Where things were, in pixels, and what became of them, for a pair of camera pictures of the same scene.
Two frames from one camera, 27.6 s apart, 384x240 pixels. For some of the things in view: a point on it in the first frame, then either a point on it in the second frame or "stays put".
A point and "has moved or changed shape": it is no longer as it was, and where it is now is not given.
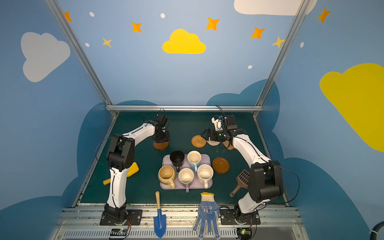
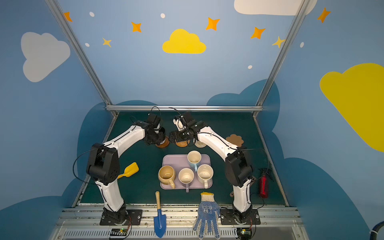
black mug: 177,158 has moved or changed shape
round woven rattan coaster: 198,141 -> 183,143
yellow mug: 166,174 stays put
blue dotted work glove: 208,213 stays put
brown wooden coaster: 161,146 stays put
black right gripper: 212,134 -> 178,136
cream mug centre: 186,176 stays put
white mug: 205,173 stays put
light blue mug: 194,158 stays put
